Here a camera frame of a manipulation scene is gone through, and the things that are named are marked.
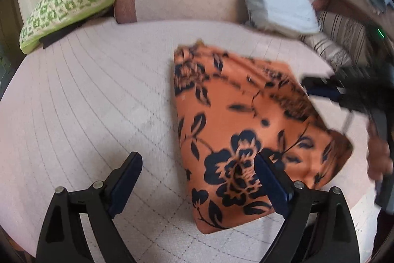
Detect pink and brown sofa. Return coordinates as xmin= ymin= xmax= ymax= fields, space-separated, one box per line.
xmin=0 ymin=0 xmax=388 ymax=263

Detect orange floral pillow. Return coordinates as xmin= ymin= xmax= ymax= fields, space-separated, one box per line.
xmin=173 ymin=40 xmax=353 ymax=234

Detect green patterned pillow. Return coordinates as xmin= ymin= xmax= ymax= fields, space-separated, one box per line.
xmin=19 ymin=0 xmax=131 ymax=54

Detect person's right hand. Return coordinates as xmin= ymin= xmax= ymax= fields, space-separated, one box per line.
xmin=367 ymin=121 xmax=394 ymax=181

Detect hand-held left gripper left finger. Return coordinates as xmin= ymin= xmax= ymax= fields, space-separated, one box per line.
xmin=37 ymin=151 xmax=144 ymax=263

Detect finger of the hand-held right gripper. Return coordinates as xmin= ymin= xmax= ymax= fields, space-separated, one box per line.
xmin=301 ymin=75 xmax=343 ymax=102

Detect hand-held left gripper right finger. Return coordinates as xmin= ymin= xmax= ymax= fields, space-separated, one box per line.
xmin=254 ymin=154 xmax=361 ymax=263

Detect beige striped pillow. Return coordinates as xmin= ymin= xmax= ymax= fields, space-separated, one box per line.
xmin=300 ymin=10 xmax=370 ymax=68

